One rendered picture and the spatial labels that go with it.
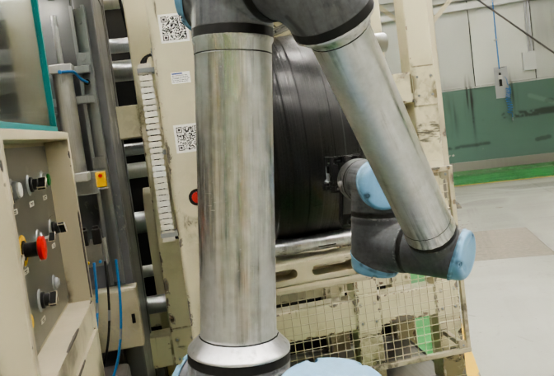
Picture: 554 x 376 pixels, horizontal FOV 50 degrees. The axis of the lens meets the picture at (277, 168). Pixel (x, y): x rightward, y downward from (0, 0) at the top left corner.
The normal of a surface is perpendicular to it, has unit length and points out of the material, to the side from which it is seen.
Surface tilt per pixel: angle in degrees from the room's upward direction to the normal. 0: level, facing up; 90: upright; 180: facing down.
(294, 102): 71
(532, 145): 90
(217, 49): 87
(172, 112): 90
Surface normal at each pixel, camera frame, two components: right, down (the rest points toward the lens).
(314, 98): 0.13, -0.28
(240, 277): 0.12, 0.06
